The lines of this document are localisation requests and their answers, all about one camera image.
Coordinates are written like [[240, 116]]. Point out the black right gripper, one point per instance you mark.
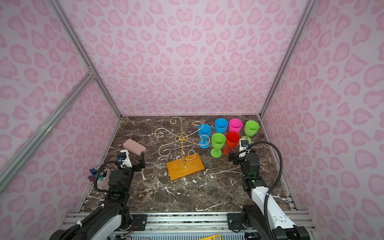
[[236, 158]]

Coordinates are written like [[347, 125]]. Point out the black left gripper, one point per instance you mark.
[[140, 163]]

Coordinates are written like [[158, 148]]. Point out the red wine glass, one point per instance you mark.
[[232, 140]]

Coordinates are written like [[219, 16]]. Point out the green wine glass back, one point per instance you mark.
[[218, 142]]

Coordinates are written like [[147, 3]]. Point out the green wine glass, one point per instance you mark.
[[251, 128], [218, 142]]

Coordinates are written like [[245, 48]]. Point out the magenta wine glass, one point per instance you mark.
[[235, 125]]

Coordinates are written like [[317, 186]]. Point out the green wine glass front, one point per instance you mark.
[[251, 128]]

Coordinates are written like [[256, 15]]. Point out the blue wine glass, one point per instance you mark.
[[221, 125], [204, 132]]

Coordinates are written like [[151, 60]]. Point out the blue wine glass front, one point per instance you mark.
[[204, 132]]

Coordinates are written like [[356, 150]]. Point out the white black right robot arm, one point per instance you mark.
[[264, 216]]

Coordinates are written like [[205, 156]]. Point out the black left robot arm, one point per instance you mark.
[[113, 213]]

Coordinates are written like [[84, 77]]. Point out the pink rectangular case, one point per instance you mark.
[[134, 147]]

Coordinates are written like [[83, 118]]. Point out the pink pen cup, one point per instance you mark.
[[102, 179]]

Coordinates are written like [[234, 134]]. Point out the yellow plastic object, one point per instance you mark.
[[213, 237]]

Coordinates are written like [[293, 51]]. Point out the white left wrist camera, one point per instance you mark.
[[124, 159]]

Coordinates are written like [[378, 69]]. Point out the gold wire glass rack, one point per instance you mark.
[[190, 161]]

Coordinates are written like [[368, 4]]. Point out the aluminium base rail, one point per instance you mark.
[[180, 226]]

